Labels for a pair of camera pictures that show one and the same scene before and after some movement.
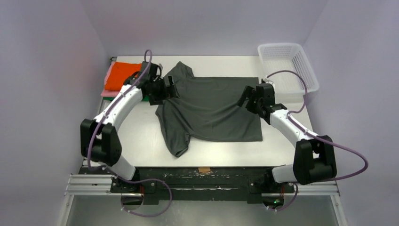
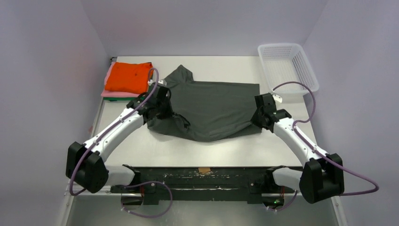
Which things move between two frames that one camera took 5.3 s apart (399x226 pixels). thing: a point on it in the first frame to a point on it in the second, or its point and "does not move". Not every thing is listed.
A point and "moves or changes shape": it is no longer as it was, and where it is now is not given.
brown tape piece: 202,170 does not move
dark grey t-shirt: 207,109 moves or changes shape
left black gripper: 170,92 to 169,113
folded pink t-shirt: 107,92 does not move
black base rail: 159,185 does not move
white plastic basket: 286,65 does not move
